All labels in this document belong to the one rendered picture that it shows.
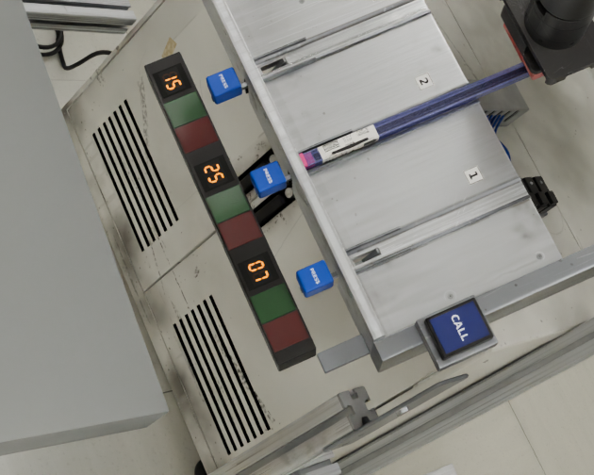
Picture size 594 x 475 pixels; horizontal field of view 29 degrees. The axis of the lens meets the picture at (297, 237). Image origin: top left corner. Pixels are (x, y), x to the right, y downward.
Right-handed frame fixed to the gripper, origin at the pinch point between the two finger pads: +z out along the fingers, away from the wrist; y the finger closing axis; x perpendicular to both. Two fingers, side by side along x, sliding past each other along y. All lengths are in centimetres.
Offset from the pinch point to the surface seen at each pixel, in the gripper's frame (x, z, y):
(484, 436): -5, 126, -25
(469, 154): 9.9, 1.1, -5.6
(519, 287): 11.9, -0.1, -19.9
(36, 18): 44, 41, 49
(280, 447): 37.7, 15.0, -22.8
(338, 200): 23.7, 1.3, -4.7
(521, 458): -11, 132, -32
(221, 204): 34.2, 2.4, -0.2
